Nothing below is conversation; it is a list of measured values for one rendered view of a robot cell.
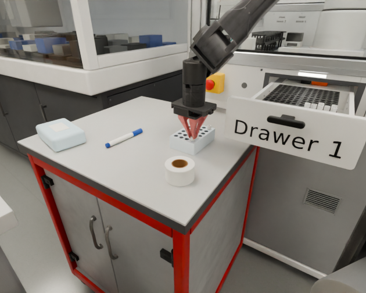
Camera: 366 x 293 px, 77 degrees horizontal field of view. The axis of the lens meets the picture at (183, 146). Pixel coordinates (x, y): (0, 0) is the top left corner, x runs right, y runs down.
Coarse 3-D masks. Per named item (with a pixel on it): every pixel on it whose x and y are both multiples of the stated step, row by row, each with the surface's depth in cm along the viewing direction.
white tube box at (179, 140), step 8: (184, 128) 71; (200, 128) 71; (176, 136) 68; (184, 136) 67; (200, 136) 68; (208, 136) 69; (176, 144) 66; (184, 144) 65; (192, 144) 63; (200, 144) 66; (184, 152) 66; (192, 152) 64
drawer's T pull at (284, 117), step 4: (268, 116) 50; (272, 116) 49; (276, 116) 49; (284, 116) 49; (288, 116) 49; (292, 116) 49; (268, 120) 49; (272, 120) 49; (276, 120) 49; (280, 120) 48; (284, 120) 48; (288, 120) 47; (292, 120) 47; (296, 120) 47; (280, 124) 49; (284, 124) 48; (288, 124) 48; (292, 124) 47; (296, 124) 47; (300, 124) 46; (304, 124) 46; (300, 128) 47
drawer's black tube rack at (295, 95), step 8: (280, 88) 74; (288, 88) 74; (296, 88) 74; (304, 88) 74; (312, 88) 74; (272, 96) 66; (280, 96) 67; (288, 96) 66; (296, 96) 66; (304, 96) 66; (312, 96) 66; (320, 96) 67; (328, 96) 66; (336, 96) 66; (296, 104) 60; (304, 104) 60; (328, 104) 60; (336, 104) 60
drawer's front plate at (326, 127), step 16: (240, 112) 56; (256, 112) 54; (272, 112) 52; (288, 112) 50; (304, 112) 48; (320, 112) 47; (224, 128) 60; (240, 128) 58; (272, 128) 53; (288, 128) 51; (304, 128) 50; (320, 128) 48; (336, 128) 46; (352, 128) 45; (256, 144) 57; (272, 144) 55; (288, 144) 53; (304, 144) 51; (320, 144) 49; (336, 144) 48; (352, 144) 46; (320, 160) 51; (336, 160) 49; (352, 160) 47
